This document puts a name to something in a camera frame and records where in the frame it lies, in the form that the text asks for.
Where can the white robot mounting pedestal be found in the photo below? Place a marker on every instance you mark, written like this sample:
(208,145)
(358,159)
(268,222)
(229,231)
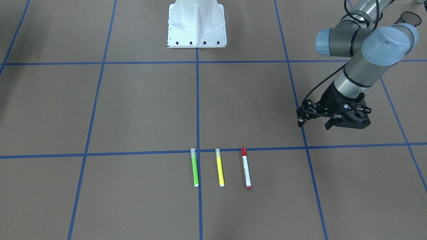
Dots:
(196,24)

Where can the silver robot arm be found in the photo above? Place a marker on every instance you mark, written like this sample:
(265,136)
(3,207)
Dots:
(372,51)

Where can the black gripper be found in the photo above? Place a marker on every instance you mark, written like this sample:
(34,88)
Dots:
(331,100)

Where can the black mesh pen cup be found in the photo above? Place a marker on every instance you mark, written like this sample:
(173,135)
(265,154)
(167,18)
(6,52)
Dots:
(409,18)

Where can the yellow highlighter pen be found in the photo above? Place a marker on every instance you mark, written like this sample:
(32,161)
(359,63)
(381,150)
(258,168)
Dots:
(220,168)

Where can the red whiteboard marker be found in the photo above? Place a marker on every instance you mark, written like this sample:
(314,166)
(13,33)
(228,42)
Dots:
(248,182)

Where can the green highlighter pen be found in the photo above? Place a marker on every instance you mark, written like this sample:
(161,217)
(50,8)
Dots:
(194,167)

